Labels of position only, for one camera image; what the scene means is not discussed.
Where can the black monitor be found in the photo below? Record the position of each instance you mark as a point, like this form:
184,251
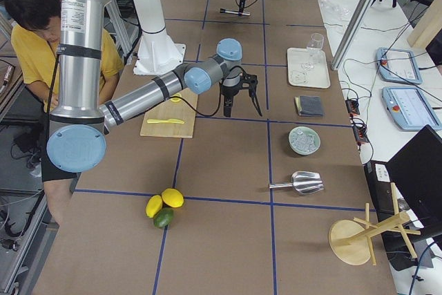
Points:
416,171

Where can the yellow lemon slice on board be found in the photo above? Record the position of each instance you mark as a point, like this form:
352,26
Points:
176,98

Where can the steel ice scoop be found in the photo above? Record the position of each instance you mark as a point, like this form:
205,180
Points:
303,182

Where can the yellow lemon left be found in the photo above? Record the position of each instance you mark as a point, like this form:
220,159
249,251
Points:
153,206

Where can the clear wine glass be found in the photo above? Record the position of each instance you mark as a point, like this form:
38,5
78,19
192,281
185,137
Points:
314,47

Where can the crumpled clear plastic bag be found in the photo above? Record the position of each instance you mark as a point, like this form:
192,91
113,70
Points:
333,8

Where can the folded grey cloth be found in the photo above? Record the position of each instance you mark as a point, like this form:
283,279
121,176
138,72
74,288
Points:
310,106

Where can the bamboo cutting board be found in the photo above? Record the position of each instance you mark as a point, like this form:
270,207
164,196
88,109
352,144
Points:
167,110

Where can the aluminium frame post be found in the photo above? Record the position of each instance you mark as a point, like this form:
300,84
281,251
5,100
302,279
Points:
350,33

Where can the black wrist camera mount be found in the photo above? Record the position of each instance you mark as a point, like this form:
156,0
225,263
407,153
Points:
251,81

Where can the steel muddler black tip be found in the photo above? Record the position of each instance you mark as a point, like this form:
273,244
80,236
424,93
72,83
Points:
235,12

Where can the yellow lemon right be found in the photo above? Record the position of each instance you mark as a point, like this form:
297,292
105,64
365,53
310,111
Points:
172,197

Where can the upper teach pendant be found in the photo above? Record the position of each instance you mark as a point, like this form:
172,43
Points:
398,65

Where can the wooden mug tree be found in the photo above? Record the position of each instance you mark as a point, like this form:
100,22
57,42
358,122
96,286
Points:
351,240

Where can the person in yellow shirt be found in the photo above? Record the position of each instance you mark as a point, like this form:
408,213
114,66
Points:
35,38

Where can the teach pendant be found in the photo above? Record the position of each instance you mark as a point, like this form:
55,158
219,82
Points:
398,65
409,108

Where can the green lime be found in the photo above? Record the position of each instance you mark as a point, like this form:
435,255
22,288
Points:
163,218

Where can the yellow plastic knife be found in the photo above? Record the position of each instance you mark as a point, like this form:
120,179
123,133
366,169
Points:
167,121

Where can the green bowl of ice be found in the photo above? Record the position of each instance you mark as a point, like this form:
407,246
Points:
303,140

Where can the lower teach pendant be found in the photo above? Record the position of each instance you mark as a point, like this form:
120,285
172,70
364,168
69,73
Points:
409,108

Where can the black power strip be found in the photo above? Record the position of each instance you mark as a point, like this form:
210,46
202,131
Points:
359,127

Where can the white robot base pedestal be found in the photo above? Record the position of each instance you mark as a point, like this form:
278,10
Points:
157,53

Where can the cream bear tray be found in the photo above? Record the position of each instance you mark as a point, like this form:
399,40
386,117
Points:
317,77

